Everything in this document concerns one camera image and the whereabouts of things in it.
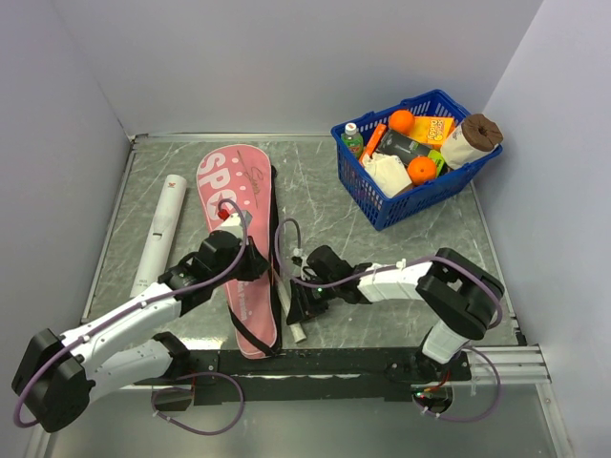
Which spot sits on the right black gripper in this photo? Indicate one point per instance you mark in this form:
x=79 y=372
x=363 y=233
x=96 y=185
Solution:
x=301 y=304

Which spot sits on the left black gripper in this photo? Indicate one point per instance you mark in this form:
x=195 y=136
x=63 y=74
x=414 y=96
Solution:
x=258 y=264

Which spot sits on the pink badminton racket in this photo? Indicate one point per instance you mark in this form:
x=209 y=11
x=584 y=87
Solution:
x=296 y=329

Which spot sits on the white shuttlecock tube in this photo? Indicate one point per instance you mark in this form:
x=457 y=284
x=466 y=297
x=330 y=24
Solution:
x=161 y=234

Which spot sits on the blue plastic basket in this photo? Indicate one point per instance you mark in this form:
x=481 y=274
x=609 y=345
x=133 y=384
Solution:
x=381 y=211

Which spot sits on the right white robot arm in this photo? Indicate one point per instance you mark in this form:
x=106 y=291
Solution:
x=464 y=297

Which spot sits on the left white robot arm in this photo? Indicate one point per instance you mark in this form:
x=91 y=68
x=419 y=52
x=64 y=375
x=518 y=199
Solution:
x=59 y=376

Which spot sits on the white cloth bag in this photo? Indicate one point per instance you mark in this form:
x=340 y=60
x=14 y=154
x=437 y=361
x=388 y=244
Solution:
x=388 y=173

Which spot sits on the green drink bottle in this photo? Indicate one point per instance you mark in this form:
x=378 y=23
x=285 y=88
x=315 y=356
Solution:
x=353 y=139

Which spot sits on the orange slim box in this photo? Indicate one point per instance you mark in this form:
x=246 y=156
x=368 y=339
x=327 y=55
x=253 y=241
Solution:
x=373 y=142

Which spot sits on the orange fruit front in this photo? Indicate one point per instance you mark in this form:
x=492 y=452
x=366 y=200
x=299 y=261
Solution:
x=421 y=170

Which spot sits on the orange fruit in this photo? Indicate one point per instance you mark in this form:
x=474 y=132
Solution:
x=401 y=121
x=421 y=170

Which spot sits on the black packet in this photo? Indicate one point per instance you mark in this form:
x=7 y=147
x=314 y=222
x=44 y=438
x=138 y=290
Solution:
x=405 y=148

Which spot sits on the lime green packet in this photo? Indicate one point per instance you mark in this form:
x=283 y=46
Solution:
x=439 y=161

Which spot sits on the orange fruit back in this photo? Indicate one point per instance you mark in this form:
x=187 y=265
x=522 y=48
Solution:
x=401 y=121

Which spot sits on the yellow orange snack box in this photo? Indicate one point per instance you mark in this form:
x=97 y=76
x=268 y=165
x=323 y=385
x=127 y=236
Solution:
x=432 y=130

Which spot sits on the brown paper roll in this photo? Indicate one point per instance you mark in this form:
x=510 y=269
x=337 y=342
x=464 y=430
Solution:
x=474 y=137

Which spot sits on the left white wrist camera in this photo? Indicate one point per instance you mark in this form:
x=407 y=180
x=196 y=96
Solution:
x=232 y=223

